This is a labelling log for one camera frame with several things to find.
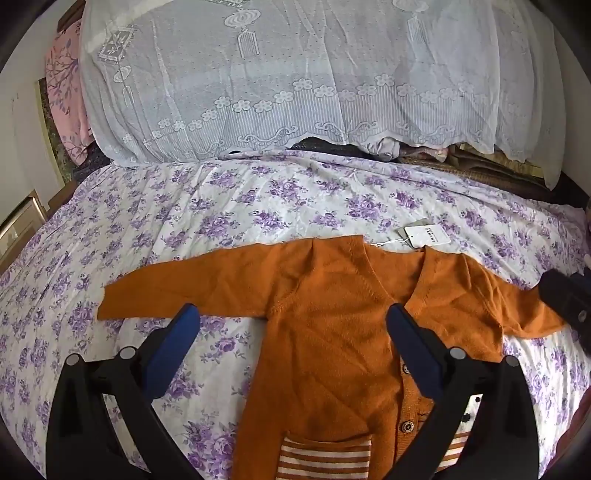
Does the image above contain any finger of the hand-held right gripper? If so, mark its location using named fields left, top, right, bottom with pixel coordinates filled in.
left=539, top=270, right=591, bottom=335

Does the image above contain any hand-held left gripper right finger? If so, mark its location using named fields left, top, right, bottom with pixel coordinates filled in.
left=385, top=302, right=541, bottom=480

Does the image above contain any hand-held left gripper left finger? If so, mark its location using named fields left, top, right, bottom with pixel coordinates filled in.
left=46, top=302, right=204, bottom=480

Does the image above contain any orange knit cardigan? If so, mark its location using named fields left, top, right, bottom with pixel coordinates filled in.
left=97, top=235, right=580, bottom=480

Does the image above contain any white paper garment tag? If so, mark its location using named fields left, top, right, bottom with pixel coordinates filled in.
left=398, top=222, right=439, bottom=250

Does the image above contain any purple floral bedsheet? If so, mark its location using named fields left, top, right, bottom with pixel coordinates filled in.
left=0, top=148, right=591, bottom=480

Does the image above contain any brown woven fabric stack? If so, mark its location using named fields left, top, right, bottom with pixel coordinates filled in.
left=397, top=143, right=561, bottom=197

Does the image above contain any wooden bedside furniture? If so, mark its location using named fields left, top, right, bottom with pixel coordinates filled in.
left=0, top=189, right=48, bottom=273

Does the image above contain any grey cloth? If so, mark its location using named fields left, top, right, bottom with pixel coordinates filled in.
left=365, top=137, right=402, bottom=162

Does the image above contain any dark cloth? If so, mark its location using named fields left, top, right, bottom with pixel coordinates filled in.
left=295, top=135, right=356, bottom=158

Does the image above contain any green patterned panel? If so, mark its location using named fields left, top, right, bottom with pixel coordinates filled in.
left=37, top=76, right=78, bottom=185

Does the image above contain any pink floral pillow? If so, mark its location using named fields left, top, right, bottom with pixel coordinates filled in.
left=44, top=18, right=95, bottom=167

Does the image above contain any white lace cover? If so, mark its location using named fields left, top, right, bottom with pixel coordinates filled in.
left=79, top=0, right=566, bottom=190

